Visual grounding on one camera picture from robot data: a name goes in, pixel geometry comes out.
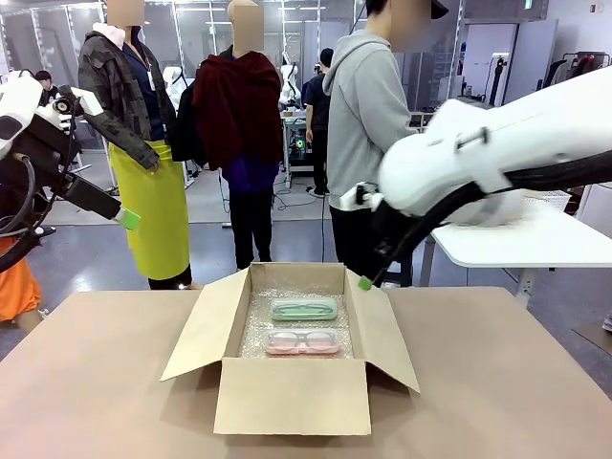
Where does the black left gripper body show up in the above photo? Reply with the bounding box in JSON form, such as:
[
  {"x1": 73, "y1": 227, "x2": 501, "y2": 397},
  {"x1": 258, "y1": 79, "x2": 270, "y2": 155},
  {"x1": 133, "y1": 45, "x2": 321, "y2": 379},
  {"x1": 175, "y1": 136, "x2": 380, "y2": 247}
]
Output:
[{"x1": 13, "y1": 114, "x2": 80, "y2": 192}]

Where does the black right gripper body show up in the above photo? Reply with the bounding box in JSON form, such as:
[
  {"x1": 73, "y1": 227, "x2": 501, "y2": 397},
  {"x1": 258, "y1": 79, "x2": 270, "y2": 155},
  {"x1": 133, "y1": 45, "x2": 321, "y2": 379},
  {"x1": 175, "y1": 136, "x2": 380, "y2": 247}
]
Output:
[{"x1": 372, "y1": 203, "x2": 417, "y2": 262}]

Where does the mint green glasses case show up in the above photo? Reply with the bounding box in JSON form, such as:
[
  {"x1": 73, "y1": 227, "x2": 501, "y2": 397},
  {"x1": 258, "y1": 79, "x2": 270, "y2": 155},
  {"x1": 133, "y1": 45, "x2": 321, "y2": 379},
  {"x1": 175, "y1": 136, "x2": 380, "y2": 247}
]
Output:
[{"x1": 270, "y1": 296, "x2": 339, "y2": 322}]

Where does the pink glasses case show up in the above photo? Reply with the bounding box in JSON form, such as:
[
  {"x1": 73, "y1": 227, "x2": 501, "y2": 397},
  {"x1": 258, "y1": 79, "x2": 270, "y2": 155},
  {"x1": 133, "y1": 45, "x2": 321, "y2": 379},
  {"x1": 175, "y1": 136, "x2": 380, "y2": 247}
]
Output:
[{"x1": 265, "y1": 328, "x2": 338, "y2": 357}]

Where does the brown cardboard shipping box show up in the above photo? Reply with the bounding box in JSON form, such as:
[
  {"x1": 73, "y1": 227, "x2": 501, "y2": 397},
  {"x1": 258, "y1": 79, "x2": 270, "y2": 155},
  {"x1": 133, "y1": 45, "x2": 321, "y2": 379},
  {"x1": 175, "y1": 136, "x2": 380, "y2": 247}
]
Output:
[{"x1": 160, "y1": 261, "x2": 421, "y2": 437}]

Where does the black stool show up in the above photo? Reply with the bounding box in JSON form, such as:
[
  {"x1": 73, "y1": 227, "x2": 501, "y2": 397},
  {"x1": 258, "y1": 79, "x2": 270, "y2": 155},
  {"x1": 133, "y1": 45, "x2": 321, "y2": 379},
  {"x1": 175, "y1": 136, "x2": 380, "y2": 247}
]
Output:
[{"x1": 382, "y1": 255, "x2": 413, "y2": 288}]

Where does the mannequin camouflage jacket yellow skirt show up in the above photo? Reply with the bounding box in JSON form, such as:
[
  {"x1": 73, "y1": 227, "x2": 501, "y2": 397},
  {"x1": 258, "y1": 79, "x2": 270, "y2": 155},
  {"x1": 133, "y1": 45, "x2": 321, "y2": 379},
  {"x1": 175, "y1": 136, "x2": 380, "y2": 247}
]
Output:
[{"x1": 77, "y1": 0, "x2": 192, "y2": 291}]

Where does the seated person black hair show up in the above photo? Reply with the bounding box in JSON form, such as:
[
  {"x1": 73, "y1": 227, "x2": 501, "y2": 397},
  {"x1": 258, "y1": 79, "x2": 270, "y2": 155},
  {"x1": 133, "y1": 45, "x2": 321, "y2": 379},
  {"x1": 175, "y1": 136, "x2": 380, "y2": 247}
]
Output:
[{"x1": 33, "y1": 70, "x2": 61, "y2": 109}]

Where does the person in grey hoodie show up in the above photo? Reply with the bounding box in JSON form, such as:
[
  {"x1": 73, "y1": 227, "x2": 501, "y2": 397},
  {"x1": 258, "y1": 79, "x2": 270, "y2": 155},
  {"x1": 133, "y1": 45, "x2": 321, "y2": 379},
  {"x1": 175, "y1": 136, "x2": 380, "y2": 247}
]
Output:
[{"x1": 322, "y1": 0, "x2": 450, "y2": 284}]

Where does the wooden shoe shelf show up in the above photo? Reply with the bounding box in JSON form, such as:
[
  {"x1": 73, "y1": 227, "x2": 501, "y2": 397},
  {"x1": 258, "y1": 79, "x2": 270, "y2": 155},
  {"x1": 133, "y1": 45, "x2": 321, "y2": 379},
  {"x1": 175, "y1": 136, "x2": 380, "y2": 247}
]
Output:
[{"x1": 408, "y1": 112, "x2": 435, "y2": 133}]

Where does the clear bubble wrap sheet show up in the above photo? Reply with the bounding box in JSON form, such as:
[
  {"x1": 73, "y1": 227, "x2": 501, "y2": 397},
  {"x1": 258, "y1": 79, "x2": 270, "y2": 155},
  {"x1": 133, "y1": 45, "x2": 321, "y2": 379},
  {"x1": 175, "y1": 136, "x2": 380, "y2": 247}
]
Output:
[{"x1": 238, "y1": 285, "x2": 355, "y2": 361}]

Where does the mannequin with orange trousers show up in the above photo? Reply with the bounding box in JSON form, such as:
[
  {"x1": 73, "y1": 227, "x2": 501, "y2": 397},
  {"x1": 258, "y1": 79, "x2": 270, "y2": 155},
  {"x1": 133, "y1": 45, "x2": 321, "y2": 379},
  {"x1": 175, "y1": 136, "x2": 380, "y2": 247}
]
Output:
[{"x1": 0, "y1": 236, "x2": 45, "y2": 334}]

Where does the background workbench with equipment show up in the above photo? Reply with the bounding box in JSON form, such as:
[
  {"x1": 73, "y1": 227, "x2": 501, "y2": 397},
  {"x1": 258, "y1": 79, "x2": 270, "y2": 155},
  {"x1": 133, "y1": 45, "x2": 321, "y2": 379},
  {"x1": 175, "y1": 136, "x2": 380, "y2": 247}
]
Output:
[{"x1": 281, "y1": 110, "x2": 316, "y2": 174}]

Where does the white side table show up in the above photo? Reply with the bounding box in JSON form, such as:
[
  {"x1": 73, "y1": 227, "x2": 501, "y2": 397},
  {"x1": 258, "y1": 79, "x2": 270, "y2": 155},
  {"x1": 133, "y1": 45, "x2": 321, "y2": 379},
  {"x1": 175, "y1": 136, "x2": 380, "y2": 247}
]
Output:
[{"x1": 420, "y1": 188, "x2": 612, "y2": 310}]

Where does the person in black clothes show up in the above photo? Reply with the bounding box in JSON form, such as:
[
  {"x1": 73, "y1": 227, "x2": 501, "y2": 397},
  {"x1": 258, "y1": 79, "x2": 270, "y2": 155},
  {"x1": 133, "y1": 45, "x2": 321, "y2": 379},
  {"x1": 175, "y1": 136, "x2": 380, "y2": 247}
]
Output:
[{"x1": 303, "y1": 47, "x2": 336, "y2": 197}]

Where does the white plastic basket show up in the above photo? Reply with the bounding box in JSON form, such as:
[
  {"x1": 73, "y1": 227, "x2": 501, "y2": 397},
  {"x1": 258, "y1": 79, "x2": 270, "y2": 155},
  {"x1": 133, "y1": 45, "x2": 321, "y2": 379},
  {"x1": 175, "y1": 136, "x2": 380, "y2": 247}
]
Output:
[{"x1": 519, "y1": 189, "x2": 573, "y2": 217}]

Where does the mannequin dark red shawl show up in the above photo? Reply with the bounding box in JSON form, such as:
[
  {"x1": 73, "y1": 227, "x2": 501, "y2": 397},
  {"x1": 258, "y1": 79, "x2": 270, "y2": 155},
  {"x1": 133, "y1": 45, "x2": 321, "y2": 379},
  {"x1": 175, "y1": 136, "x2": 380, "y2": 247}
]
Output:
[{"x1": 171, "y1": 0, "x2": 300, "y2": 273}]

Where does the black tripod stand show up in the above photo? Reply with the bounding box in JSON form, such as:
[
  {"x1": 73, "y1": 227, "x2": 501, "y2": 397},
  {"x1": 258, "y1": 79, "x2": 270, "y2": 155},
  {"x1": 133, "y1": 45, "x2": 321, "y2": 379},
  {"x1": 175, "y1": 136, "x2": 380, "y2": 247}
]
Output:
[{"x1": 483, "y1": 55, "x2": 509, "y2": 107}]

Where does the clothes rack with garments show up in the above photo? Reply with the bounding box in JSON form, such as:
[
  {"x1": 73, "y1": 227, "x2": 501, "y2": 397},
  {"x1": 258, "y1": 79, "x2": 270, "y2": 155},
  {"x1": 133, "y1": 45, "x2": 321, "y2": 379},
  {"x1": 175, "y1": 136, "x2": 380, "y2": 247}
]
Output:
[{"x1": 539, "y1": 50, "x2": 611, "y2": 92}]

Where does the thin black camera cable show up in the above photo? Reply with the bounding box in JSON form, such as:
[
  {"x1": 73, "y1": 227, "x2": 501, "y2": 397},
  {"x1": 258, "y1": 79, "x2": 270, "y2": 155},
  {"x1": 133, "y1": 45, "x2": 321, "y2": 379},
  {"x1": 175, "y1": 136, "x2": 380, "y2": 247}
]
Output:
[{"x1": 35, "y1": 98, "x2": 82, "y2": 235}]

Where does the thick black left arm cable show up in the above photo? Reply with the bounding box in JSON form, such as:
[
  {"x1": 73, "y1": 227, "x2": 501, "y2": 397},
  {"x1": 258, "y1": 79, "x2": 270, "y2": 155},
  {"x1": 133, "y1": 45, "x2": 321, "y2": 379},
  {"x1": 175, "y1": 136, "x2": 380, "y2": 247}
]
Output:
[{"x1": 0, "y1": 155, "x2": 42, "y2": 274}]

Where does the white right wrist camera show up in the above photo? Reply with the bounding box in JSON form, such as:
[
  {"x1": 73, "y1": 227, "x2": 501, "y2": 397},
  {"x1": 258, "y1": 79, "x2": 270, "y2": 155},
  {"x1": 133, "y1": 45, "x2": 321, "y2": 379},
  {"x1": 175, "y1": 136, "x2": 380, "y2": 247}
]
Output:
[{"x1": 340, "y1": 182, "x2": 384, "y2": 212}]

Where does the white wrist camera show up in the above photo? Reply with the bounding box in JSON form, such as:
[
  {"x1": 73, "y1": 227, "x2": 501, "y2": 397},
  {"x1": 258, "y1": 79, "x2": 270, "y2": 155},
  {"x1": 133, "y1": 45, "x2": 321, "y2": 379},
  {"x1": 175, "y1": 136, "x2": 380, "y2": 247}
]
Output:
[
  {"x1": 47, "y1": 85, "x2": 104, "y2": 120},
  {"x1": 340, "y1": 182, "x2": 384, "y2": 212}
]

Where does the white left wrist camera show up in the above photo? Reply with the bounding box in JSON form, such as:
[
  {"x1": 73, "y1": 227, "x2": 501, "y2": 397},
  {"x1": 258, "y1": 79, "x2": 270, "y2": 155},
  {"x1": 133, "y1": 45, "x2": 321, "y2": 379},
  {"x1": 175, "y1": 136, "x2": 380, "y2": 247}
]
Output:
[{"x1": 47, "y1": 85, "x2": 104, "y2": 120}]

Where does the pink glasses frame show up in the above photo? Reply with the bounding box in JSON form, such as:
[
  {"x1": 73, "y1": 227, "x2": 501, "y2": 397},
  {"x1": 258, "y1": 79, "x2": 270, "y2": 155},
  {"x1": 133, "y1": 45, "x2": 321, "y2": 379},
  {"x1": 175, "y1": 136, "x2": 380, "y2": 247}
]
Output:
[{"x1": 268, "y1": 331, "x2": 335, "y2": 349}]

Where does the mint green glasses frame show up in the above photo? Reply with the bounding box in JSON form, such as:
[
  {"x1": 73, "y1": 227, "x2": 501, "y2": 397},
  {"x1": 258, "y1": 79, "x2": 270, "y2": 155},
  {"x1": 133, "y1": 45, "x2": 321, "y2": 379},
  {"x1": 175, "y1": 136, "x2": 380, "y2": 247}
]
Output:
[{"x1": 275, "y1": 301, "x2": 335, "y2": 318}]

